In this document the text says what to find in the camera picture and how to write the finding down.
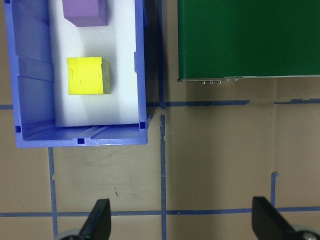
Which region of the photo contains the yellow foam block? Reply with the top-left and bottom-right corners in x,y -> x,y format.
66,56 -> 112,96

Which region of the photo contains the purple foam block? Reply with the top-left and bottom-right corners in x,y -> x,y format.
61,0 -> 109,28

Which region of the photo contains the white foam pad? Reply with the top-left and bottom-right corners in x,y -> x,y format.
48,0 -> 141,128

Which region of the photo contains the blue plastic storage bin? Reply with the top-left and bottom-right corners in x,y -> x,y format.
3,0 -> 154,149

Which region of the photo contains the green conveyor belt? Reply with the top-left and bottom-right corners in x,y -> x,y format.
176,0 -> 320,85

